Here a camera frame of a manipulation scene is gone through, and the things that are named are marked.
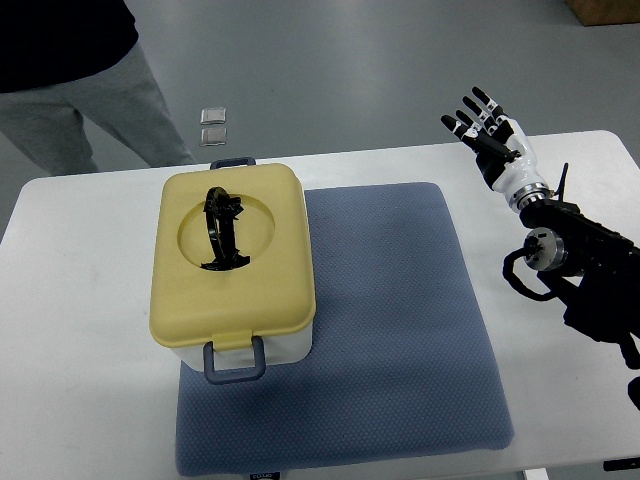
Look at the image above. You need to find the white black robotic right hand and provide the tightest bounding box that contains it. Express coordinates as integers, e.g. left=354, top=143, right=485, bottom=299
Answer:
left=441, top=86, right=552, bottom=212

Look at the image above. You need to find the yellow box lid black handle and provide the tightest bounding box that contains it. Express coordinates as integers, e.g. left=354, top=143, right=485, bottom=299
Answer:
left=149, top=157, right=317, bottom=386

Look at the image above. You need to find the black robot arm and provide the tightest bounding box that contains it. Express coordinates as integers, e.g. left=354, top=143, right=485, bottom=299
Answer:
left=502, top=165, right=639, bottom=370

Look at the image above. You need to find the brown cardboard box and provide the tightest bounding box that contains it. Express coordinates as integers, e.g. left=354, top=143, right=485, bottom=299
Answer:
left=565, top=0, right=640, bottom=26

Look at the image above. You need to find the white storage box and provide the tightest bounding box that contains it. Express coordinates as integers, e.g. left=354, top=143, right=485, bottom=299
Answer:
left=172, top=321, right=313, bottom=372

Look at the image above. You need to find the blue grey cushion mat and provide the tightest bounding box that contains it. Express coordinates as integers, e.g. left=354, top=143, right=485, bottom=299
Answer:
left=176, top=182, right=514, bottom=476

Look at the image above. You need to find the upper silver floor plate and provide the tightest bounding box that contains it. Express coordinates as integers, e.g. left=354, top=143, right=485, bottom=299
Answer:
left=200, top=107, right=226, bottom=125

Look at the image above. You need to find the silver floor plate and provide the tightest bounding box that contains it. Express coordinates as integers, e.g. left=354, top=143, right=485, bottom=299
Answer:
left=200, top=126, right=227, bottom=147
left=200, top=107, right=226, bottom=125

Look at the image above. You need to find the lower silver floor plate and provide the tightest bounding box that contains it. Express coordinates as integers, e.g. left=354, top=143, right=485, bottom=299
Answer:
left=200, top=126, right=227, bottom=147

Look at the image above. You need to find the person in grey trousers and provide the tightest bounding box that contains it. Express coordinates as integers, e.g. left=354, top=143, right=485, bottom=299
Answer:
left=1, top=1, right=194, bottom=176

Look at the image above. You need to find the black table bracket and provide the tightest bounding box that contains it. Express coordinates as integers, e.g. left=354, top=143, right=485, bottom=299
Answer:
left=603, top=457, right=640, bottom=472

